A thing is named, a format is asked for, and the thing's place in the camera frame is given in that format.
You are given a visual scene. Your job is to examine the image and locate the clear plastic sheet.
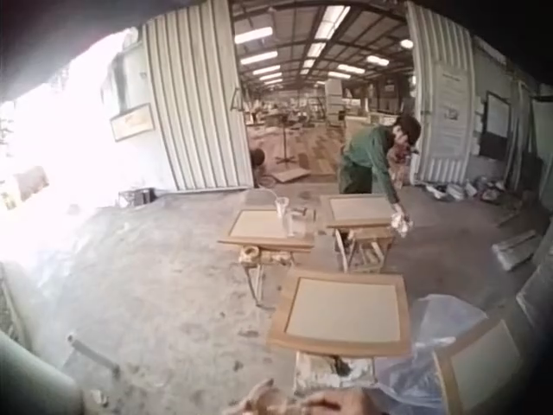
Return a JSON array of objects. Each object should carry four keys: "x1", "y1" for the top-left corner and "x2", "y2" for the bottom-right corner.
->
[{"x1": 373, "y1": 292, "x2": 503, "y2": 415}]

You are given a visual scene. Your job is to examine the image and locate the crumpled rag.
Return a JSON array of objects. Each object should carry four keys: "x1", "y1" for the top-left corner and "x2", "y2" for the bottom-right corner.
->
[{"x1": 388, "y1": 208, "x2": 415, "y2": 239}]

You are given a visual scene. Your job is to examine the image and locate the corrugated metal sliding door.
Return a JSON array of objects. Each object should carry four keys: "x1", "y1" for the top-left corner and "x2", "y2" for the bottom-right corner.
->
[
  {"x1": 141, "y1": 0, "x2": 257, "y2": 192},
  {"x1": 404, "y1": 0, "x2": 476, "y2": 184}
]

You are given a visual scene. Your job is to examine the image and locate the black box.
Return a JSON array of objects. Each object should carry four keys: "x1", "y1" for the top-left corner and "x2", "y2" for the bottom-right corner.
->
[{"x1": 122, "y1": 186, "x2": 157, "y2": 207}]

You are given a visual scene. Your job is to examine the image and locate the black pedestal stand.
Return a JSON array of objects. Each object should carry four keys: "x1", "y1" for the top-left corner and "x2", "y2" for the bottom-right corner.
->
[{"x1": 275, "y1": 124, "x2": 298, "y2": 166}]

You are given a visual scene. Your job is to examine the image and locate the dark framed board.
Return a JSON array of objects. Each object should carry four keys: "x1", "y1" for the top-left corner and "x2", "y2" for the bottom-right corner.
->
[{"x1": 478, "y1": 92, "x2": 512, "y2": 162}]

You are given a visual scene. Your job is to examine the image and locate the grey metal pipe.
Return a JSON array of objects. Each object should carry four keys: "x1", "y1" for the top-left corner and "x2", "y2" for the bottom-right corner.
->
[{"x1": 66, "y1": 334, "x2": 123, "y2": 376}]

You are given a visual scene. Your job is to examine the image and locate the workshop tables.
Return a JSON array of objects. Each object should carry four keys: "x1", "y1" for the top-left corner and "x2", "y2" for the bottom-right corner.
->
[{"x1": 245, "y1": 96, "x2": 347, "y2": 130}]

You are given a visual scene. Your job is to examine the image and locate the heap of scrap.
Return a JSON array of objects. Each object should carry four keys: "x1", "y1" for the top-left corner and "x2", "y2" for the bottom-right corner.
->
[{"x1": 424, "y1": 174, "x2": 507, "y2": 203}]

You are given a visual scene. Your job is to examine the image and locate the clear plastic measuring cup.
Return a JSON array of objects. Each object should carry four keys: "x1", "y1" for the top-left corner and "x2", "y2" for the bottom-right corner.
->
[{"x1": 273, "y1": 196, "x2": 291, "y2": 222}]

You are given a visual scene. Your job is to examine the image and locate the wooden plank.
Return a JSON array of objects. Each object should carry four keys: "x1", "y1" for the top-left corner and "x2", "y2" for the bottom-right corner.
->
[{"x1": 492, "y1": 230, "x2": 542, "y2": 272}]

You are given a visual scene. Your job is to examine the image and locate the flat cardboard sheet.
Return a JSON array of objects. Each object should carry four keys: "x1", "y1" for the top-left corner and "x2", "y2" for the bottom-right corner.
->
[{"x1": 273, "y1": 168, "x2": 313, "y2": 183}]

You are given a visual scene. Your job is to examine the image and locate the white poster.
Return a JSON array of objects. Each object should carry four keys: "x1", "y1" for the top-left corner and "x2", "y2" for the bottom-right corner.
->
[{"x1": 435, "y1": 63, "x2": 473, "y2": 144}]

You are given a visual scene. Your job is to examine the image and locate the wooden stool stand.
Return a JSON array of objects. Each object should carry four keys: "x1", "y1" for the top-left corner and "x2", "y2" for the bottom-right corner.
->
[{"x1": 334, "y1": 224, "x2": 395, "y2": 274}]

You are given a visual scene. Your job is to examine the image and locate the person's left hand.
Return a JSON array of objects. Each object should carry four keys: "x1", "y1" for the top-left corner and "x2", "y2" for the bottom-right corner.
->
[{"x1": 235, "y1": 379, "x2": 304, "y2": 415}]

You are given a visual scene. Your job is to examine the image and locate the leaning grey board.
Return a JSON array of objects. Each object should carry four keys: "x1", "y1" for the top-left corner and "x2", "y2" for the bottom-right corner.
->
[{"x1": 515, "y1": 258, "x2": 553, "y2": 322}]

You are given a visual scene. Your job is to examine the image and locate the white stained stand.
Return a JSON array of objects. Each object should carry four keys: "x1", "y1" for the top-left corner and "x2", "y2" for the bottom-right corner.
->
[{"x1": 293, "y1": 349, "x2": 378, "y2": 395}]

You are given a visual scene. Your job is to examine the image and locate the paint-stained stand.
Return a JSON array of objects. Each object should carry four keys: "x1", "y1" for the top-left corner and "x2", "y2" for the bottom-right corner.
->
[{"x1": 237, "y1": 243, "x2": 300, "y2": 309}]

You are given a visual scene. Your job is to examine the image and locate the green round column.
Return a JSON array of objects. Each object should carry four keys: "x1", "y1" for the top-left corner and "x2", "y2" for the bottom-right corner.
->
[{"x1": 0, "y1": 331, "x2": 84, "y2": 415}]

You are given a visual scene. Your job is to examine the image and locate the clear glass jar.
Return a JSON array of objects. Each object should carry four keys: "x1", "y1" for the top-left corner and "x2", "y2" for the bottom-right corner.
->
[{"x1": 282, "y1": 213, "x2": 300, "y2": 239}]

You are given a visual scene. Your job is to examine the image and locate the large wooden cabinet door panel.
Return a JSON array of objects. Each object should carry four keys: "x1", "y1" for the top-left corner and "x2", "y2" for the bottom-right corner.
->
[{"x1": 264, "y1": 266, "x2": 412, "y2": 360}]

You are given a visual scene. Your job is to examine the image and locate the person's right hand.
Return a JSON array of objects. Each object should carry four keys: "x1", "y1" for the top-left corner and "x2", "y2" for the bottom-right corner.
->
[{"x1": 302, "y1": 387, "x2": 372, "y2": 415}]

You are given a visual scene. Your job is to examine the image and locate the clear plastic container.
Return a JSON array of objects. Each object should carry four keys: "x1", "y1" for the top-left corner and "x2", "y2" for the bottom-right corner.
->
[{"x1": 296, "y1": 207, "x2": 319, "y2": 239}]

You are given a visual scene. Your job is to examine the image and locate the framed wall sign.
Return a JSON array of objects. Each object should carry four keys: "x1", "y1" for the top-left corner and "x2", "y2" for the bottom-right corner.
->
[{"x1": 109, "y1": 102, "x2": 157, "y2": 144}]

